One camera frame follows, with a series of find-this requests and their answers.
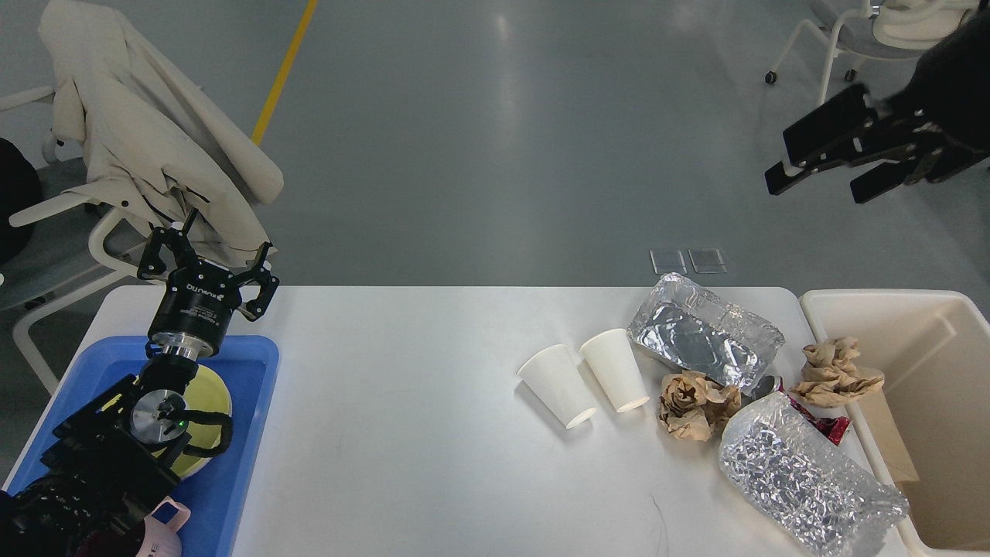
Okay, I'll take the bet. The pink mug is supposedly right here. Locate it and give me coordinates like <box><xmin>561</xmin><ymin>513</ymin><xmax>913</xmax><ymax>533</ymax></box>
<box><xmin>73</xmin><ymin>499</ymin><xmax>190</xmax><ymax>557</ymax></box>

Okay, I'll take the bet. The yellow plastic plate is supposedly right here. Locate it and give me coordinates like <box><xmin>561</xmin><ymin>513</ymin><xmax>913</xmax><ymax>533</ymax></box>
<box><xmin>184</xmin><ymin>364</ymin><xmax>233</xmax><ymax>449</ymax></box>

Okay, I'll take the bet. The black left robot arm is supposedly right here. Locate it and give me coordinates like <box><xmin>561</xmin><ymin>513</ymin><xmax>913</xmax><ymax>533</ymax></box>
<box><xmin>2</xmin><ymin>210</ymin><xmax>279</xmax><ymax>556</ymax></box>

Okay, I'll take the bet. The beige coat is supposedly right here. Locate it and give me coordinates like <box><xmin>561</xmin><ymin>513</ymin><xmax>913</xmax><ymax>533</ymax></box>
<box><xmin>39</xmin><ymin>1</ymin><xmax>284</xmax><ymax>267</ymax></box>

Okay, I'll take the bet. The crumpled brown paper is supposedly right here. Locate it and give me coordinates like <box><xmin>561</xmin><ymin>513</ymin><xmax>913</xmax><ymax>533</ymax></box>
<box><xmin>657</xmin><ymin>370</ymin><xmax>742</xmax><ymax>442</ymax></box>
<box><xmin>790</xmin><ymin>336</ymin><xmax>886</xmax><ymax>408</ymax></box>

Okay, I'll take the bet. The brown paper bag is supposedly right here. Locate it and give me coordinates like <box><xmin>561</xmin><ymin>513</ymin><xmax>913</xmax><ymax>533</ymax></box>
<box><xmin>857</xmin><ymin>391</ymin><xmax>920</xmax><ymax>486</ymax></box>

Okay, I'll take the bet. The pale green plate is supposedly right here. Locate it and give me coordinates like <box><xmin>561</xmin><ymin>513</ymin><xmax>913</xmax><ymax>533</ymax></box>
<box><xmin>170</xmin><ymin>454</ymin><xmax>212</xmax><ymax>480</ymax></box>

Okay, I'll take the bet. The white paper cup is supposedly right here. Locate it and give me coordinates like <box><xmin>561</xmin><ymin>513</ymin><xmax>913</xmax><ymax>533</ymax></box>
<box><xmin>517</xmin><ymin>344</ymin><xmax>598</xmax><ymax>429</ymax></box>
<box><xmin>579</xmin><ymin>328</ymin><xmax>650</xmax><ymax>413</ymax></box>

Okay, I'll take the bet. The white waste bin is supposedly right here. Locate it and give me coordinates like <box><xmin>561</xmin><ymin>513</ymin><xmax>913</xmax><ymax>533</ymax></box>
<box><xmin>801</xmin><ymin>289</ymin><xmax>989</xmax><ymax>556</ymax></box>

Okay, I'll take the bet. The foil bag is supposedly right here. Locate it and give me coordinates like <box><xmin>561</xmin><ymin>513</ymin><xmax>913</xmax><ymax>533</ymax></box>
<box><xmin>628</xmin><ymin>274</ymin><xmax>785</xmax><ymax>395</ymax></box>
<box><xmin>720</xmin><ymin>394</ymin><xmax>910</xmax><ymax>556</ymax></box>

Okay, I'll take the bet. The blue plastic tray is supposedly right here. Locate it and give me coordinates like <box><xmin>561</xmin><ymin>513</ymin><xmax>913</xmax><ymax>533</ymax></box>
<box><xmin>3</xmin><ymin>335</ymin><xmax>279</xmax><ymax>556</ymax></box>

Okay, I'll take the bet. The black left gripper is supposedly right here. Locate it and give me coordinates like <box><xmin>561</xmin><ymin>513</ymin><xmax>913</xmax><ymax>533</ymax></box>
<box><xmin>137</xmin><ymin>209</ymin><xmax>280</xmax><ymax>358</ymax></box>

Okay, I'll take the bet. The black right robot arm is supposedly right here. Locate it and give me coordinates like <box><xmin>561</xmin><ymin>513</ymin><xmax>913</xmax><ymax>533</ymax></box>
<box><xmin>765</xmin><ymin>9</ymin><xmax>989</xmax><ymax>203</ymax></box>

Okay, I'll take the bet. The person in dark clothes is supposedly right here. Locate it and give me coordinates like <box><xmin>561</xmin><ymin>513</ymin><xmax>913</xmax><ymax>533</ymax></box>
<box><xmin>1</xmin><ymin>138</ymin><xmax>43</xmax><ymax>265</ymax></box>

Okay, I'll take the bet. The white office chair left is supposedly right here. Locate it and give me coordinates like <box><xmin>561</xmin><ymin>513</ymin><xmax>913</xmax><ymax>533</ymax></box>
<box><xmin>2</xmin><ymin>131</ymin><xmax>145</xmax><ymax>395</ymax></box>

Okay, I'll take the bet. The red snack wrapper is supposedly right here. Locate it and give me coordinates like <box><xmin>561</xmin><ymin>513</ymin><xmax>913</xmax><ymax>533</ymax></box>
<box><xmin>750</xmin><ymin>376</ymin><xmax>851</xmax><ymax>446</ymax></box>

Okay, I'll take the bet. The white chair background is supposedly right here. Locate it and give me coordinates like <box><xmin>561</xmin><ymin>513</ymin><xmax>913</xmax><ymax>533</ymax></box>
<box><xmin>764</xmin><ymin>1</ymin><xmax>979</xmax><ymax>105</ymax></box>

